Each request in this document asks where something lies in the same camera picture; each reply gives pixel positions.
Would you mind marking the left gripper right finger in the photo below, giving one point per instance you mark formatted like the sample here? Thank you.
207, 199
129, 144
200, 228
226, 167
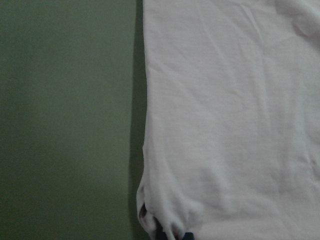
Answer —
188, 236

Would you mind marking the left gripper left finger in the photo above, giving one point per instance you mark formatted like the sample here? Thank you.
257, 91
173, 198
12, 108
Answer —
159, 232

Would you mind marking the pink Snoopy t-shirt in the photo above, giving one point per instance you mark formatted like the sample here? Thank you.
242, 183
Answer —
232, 136

